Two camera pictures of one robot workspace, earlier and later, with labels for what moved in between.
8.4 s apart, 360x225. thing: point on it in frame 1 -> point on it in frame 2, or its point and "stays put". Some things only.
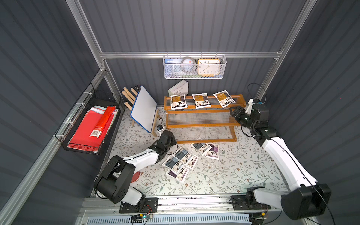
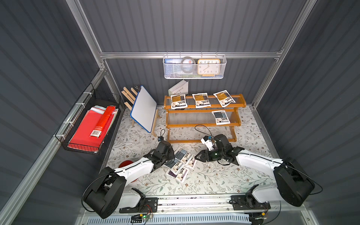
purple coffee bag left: (180, 176) stays put
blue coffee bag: (202, 148) -> (221, 117)
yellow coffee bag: (224, 98) stays put
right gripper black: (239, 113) -> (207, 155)
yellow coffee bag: (201, 100) stays put
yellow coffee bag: (178, 101) stays put
